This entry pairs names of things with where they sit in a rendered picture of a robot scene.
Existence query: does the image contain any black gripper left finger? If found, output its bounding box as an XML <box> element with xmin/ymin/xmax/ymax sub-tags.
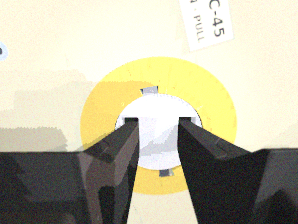
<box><xmin>0</xmin><ymin>119</ymin><xmax>140</xmax><ymax>224</ymax></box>

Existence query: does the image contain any white cylinder with two dark slots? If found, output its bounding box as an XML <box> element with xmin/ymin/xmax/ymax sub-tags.
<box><xmin>115</xmin><ymin>86</ymin><xmax>202</xmax><ymax>170</ymax></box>

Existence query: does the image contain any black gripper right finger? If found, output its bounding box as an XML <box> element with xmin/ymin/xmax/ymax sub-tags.
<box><xmin>177</xmin><ymin>118</ymin><xmax>298</xmax><ymax>224</ymax></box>

